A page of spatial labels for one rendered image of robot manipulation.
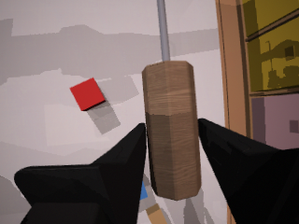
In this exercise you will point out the blue cube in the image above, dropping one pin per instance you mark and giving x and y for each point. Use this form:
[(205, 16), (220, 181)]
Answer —
[(143, 192)]

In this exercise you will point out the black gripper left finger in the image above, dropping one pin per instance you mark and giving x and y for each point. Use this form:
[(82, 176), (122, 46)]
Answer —
[(113, 181)]

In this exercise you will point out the red cube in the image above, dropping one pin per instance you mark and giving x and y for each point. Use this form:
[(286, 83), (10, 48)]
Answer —
[(88, 94)]

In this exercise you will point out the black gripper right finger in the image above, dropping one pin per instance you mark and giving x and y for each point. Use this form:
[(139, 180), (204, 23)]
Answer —
[(256, 179)]

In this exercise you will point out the brown wooden-handled tool with grey metal shaft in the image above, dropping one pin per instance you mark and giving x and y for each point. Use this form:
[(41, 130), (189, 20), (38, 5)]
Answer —
[(171, 123)]

